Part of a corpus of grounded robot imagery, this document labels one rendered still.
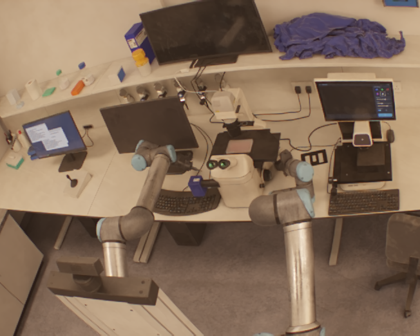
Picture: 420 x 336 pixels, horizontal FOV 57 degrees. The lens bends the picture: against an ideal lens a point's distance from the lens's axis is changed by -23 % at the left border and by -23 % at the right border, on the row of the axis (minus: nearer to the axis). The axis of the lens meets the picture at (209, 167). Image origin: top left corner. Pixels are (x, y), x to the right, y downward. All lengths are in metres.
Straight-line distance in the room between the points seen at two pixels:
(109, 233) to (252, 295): 1.30
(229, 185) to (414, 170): 1.10
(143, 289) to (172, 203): 1.67
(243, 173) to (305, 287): 0.86
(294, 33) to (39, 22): 1.96
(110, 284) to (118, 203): 1.83
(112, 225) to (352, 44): 1.53
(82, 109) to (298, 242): 2.32
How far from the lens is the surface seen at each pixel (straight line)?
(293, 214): 1.72
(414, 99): 2.92
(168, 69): 2.84
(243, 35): 2.60
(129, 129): 2.78
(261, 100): 3.03
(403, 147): 2.66
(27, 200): 3.55
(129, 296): 1.07
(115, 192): 3.00
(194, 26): 2.65
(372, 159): 2.36
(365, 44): 2.43
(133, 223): 2.04
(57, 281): 1.22
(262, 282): 3.12
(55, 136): 3.28
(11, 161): 4.04
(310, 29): 2.53
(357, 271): 3.01
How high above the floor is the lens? 2.59
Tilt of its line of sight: 41 degrees down
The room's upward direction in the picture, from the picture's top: 24 degrees counter-clockwise
